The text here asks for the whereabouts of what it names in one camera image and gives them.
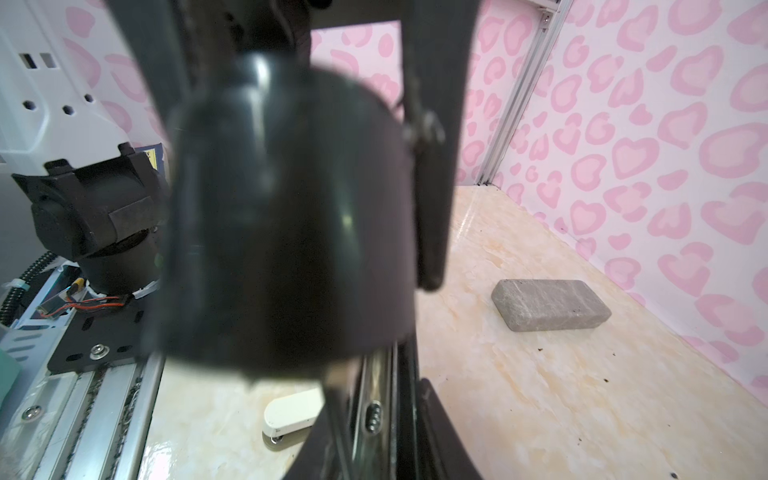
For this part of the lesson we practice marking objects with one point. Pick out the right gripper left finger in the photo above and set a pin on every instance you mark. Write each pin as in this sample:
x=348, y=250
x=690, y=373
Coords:
x=327, y=452

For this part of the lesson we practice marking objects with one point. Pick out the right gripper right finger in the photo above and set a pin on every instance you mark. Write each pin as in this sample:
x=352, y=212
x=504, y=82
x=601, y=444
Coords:
x=442, y=454

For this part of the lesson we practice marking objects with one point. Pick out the black stapler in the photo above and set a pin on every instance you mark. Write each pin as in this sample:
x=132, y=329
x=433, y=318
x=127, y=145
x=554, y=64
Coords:
x=316, y=147

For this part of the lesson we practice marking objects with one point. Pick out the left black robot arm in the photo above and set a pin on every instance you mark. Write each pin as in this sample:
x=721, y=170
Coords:
x=74, y=113

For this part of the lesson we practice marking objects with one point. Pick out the grey stone block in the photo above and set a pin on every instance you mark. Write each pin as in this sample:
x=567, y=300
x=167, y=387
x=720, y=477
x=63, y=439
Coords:
x=536, y=305

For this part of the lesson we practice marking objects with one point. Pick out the blue book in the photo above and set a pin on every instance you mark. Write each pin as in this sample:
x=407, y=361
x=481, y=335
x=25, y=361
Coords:
x=157, y=157

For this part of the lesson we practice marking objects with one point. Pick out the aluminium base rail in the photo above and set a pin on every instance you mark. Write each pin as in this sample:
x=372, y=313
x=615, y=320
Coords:
x=80, y=399

